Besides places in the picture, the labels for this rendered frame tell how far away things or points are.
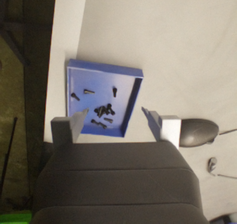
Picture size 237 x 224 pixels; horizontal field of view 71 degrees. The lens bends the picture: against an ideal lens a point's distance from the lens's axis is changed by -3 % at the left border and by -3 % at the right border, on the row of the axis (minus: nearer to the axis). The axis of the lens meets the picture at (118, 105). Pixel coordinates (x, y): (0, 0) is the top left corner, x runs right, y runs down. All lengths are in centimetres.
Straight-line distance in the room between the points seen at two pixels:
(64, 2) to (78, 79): 10
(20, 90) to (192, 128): 143
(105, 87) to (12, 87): 139
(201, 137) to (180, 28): 19
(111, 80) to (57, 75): 8
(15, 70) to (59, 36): 127
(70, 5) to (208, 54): 18
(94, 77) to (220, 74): 19
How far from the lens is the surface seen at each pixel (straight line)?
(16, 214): 33
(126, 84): 26
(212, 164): 48
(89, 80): 25
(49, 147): 38
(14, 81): 156
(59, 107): 30
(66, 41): 23
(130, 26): 22
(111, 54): 23
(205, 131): 34
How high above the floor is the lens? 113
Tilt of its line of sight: 48 degrees down
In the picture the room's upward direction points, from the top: 178 degrees clockwise
